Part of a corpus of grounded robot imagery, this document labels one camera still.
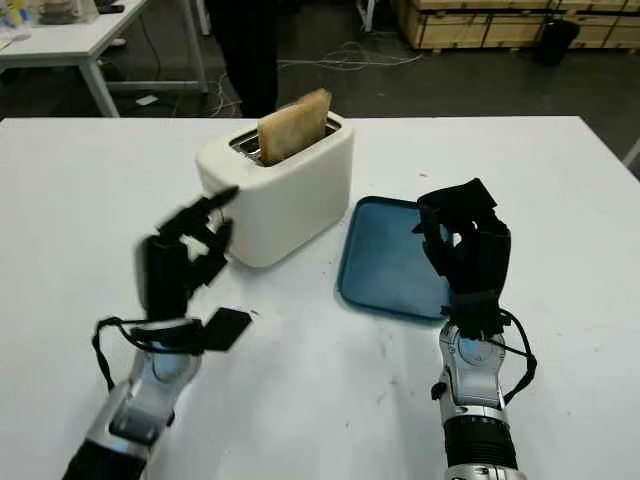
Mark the slice of brown bread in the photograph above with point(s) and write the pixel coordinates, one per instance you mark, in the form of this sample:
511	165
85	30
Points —
292	130

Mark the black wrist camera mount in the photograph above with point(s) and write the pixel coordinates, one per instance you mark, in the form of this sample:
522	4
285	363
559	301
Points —
227	330
475	312

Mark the yellow and blue box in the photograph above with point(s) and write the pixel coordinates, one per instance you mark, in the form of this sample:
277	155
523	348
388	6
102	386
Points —
14	17

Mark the white background desk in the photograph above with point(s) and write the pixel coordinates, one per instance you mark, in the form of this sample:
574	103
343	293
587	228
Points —
60	45

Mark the black waste bin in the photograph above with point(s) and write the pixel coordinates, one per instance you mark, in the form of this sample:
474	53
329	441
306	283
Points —
559	42

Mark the stacked wooden crates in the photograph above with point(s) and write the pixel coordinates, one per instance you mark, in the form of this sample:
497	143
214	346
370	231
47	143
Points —
475	25

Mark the white two-slot toaster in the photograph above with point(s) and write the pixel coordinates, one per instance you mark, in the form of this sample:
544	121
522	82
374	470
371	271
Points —
290	215

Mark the white paper sheet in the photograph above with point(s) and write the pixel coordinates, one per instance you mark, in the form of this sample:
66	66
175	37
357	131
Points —
146	100

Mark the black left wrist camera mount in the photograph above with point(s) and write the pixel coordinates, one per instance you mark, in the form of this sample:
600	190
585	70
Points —
227	330

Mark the blue plastic tray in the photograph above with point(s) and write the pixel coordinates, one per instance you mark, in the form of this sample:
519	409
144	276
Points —
385	260

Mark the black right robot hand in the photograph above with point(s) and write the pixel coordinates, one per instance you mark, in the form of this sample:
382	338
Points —
485	255

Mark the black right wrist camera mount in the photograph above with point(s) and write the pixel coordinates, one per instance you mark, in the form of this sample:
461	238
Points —
475	312

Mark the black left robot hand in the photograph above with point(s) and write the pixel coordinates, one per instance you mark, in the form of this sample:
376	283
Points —
162	270

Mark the person in black trousers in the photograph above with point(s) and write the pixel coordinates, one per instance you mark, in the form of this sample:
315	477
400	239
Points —
250	50

